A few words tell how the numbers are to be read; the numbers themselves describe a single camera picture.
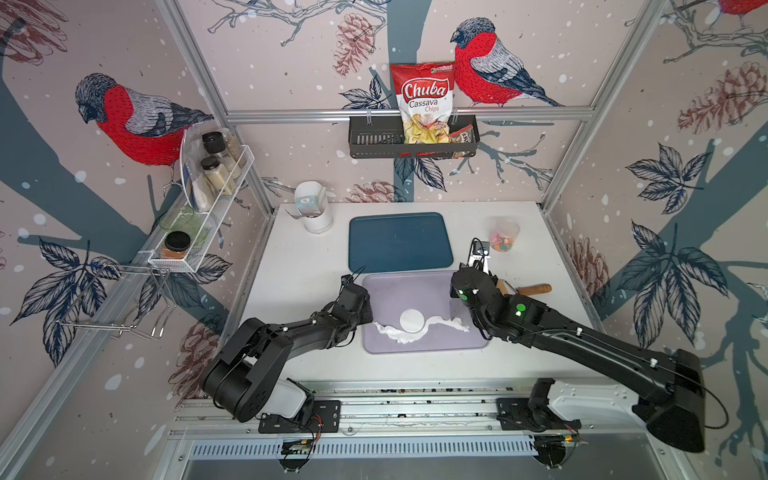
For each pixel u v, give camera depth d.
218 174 0.76
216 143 0.80
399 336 0.86
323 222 1.10
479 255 0.62
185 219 0.69
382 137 1.07
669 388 0.40
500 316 0.53
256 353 0.45
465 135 0.86
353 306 0.72
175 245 0.59
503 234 1.03
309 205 1.04
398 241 1.11
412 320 0.91
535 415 0.65
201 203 0.70
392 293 0.98
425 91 0.80
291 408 0.60
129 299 0.57
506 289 0.95
